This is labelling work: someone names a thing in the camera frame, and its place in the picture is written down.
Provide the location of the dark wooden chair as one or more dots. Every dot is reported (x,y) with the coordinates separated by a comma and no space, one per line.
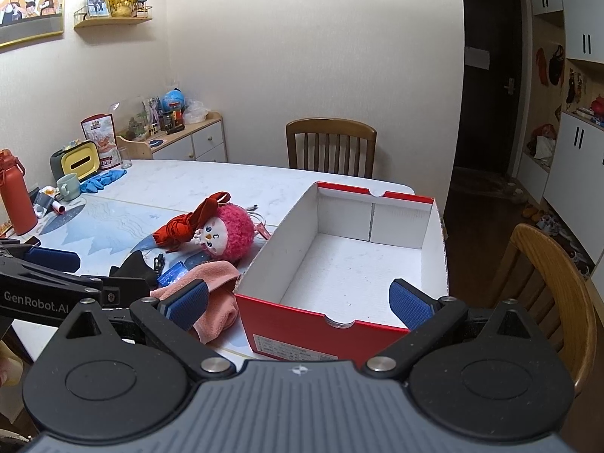
(330,130)

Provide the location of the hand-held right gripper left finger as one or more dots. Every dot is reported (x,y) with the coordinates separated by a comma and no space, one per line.
(186,303)

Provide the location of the red snack bag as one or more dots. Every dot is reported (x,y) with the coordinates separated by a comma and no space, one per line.
(100,139)

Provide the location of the blue tissue packet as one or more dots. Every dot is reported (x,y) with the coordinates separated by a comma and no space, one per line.
(172,274)

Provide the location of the white red tube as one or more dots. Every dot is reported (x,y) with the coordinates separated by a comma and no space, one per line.
(57,207)

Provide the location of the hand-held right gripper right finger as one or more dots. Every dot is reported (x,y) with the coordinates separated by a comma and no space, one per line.
(409,309)

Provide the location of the white floor cabinet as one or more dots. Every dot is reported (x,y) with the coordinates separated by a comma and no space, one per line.
(575,170)

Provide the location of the small wooden high chair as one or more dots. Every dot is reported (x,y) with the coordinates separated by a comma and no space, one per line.
(134,145)

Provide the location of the red shoe box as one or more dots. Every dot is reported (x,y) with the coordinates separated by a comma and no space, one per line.
(339,273)

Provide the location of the pink plush doll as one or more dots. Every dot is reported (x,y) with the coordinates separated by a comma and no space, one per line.
(229,231)

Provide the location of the green mug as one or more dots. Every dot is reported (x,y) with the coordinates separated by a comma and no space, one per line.
(70,188)

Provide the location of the paper sheet on door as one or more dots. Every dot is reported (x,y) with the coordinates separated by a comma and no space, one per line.
(477,57)

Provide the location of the red water bottle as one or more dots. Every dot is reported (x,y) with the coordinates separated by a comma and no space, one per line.
(16,198)

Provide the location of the black hanging bag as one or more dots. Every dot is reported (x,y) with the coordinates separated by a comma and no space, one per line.
(557,67)

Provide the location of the wall poster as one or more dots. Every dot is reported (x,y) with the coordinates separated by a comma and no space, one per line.
(28,0)

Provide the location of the red satin cloth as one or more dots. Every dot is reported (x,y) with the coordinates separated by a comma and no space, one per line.
(181,229)

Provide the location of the black cloth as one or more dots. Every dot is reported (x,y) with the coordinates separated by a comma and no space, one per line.
(134,266)

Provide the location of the wooden wall shelf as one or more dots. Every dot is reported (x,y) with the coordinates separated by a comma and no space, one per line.
(113,21)

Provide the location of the standing photo frame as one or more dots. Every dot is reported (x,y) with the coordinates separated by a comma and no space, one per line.
(96,2)

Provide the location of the green yellow tissue box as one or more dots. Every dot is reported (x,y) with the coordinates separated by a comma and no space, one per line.
(75,163)

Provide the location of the clear plastic bag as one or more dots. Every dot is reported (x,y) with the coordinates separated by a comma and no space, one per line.
(196,111)

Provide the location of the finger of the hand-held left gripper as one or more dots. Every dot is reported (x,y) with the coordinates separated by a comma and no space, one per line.
(52,259)
(125,289)

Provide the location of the orange hanging bag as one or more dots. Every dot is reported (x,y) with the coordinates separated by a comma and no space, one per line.
(541,66)

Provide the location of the white wall cabinet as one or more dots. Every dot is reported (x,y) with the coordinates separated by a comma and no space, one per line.
(580,14)

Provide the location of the blue globe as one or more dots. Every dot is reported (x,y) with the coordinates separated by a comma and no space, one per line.
(173,99)

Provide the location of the clear drinking glass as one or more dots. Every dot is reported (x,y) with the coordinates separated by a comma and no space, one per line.
(125,158)

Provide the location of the blue gloves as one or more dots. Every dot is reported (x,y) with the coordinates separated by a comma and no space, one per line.
(101,180)

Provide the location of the white sideboard cabinet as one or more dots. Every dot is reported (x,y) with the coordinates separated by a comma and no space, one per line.
(207,139)

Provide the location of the pink fleece towel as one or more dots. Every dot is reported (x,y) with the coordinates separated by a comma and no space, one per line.
(219,283)

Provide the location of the dark door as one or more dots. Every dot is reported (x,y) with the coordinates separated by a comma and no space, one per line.
(486,113)

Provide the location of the light wooden armchair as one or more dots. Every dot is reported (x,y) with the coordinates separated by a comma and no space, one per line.
(552,269)

